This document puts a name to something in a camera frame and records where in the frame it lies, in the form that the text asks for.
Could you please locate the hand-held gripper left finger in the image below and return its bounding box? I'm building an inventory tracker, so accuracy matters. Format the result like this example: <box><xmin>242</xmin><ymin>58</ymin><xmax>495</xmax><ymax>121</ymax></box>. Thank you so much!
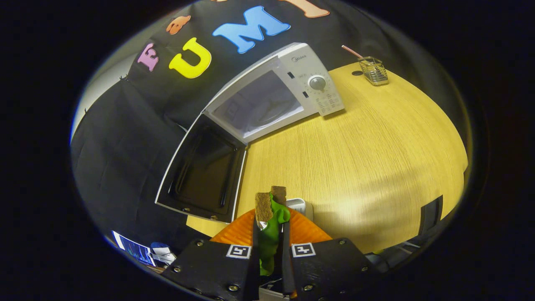
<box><xmin>161</xmin><ymin>209</ymin><xmax>260</xmax><ymax>301</ymax></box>

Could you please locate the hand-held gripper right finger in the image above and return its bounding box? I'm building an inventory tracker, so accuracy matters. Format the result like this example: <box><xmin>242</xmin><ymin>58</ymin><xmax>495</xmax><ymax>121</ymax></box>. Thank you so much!
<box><xmin>281</xmin><ymin>208</ymin><xmax>372</xmax><ymax>301</ymax></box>

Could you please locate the sandwich with green lettuce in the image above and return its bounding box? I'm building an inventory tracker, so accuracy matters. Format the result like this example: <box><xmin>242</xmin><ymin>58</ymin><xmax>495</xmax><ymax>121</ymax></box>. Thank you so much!
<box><xmin>255</xmin><ymin>186</ymin><xmax>291</xmax><ymax>276</ymax></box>

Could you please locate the white microwave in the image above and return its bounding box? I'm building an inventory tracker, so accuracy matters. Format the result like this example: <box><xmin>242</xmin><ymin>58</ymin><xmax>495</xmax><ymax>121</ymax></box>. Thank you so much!
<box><xmin>155</xmin><ymin>42</ymin><xmax>346</xmax><ymax>223</ymax></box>

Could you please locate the small white plate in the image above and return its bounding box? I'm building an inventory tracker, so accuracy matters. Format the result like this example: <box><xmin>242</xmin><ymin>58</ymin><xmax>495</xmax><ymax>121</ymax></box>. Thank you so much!
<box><xmin>286</xmin><ymin>198</ymin><xmax>314</xmax><ymax>222</ymax></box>

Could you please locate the computer monitor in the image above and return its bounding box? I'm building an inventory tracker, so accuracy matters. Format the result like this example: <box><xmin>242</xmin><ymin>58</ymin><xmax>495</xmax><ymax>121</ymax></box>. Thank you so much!
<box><xmin>112</xmin><ymin>231</ymin><xmax>156</xmax><ymax>267</ymax></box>

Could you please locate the pink striped straw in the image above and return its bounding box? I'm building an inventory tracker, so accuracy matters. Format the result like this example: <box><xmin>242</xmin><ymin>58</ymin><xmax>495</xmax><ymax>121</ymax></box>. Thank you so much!
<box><xmin>341</xmin><ymin>45</ymin><xmax>364</xmax><ymax>60</ymax></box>

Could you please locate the wire mesh holder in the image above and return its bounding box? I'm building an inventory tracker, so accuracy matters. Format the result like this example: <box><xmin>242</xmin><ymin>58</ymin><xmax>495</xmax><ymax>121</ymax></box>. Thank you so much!
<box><xmin>358</xmin><ymin>56</ymin><xmax>389</xmax><ymax>86</ymax></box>

